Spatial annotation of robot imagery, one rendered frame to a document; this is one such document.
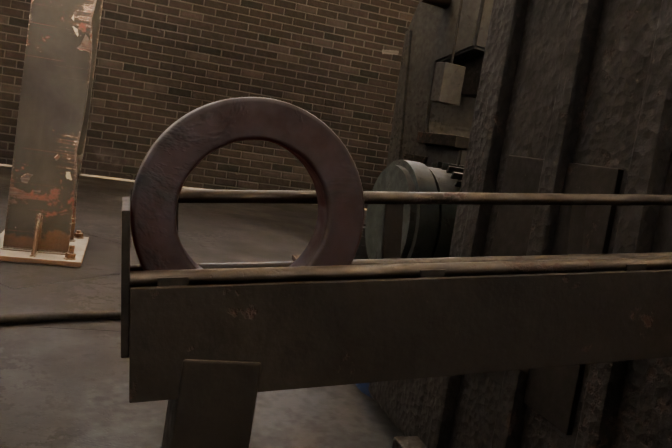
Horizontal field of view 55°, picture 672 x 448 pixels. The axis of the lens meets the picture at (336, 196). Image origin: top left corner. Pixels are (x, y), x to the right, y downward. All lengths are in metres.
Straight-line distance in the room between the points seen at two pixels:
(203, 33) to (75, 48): 3.71
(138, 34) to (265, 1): 1.29
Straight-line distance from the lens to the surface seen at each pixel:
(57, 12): 3.05
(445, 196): 0.63
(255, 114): 0.50
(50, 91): 3.03
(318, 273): 0.51
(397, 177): 1.95
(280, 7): 6.81
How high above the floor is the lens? 0.71
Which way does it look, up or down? 5 degrees down
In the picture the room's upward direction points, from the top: 9 degrees clockwise
